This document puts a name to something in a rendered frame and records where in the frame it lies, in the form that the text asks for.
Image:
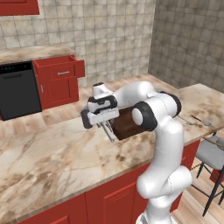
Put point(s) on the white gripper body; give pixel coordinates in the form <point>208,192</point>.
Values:
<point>102,117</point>

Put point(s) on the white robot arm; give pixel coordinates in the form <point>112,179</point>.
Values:
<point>167,145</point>

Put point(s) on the red drawer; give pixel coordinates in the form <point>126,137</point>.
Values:
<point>58,68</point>

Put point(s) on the silver fork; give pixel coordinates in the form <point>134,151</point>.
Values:
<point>188,120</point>

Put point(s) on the black dishwasher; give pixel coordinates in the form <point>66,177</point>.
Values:
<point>19,92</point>

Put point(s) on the grey seat stool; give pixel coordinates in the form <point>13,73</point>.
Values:
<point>210,154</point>

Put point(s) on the red wall cupboard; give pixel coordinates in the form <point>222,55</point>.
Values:
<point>18,7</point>

